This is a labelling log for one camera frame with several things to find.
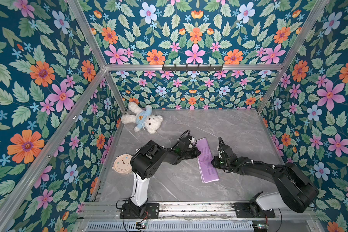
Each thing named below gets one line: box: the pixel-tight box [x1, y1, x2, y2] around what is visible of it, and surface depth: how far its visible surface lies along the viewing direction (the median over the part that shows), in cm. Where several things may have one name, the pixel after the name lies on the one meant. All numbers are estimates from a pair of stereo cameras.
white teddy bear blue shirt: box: [120, 101, 164, 135], surface depth 107 cm
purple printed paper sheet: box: [195, 137, 220, 184], surface depth 90 cm
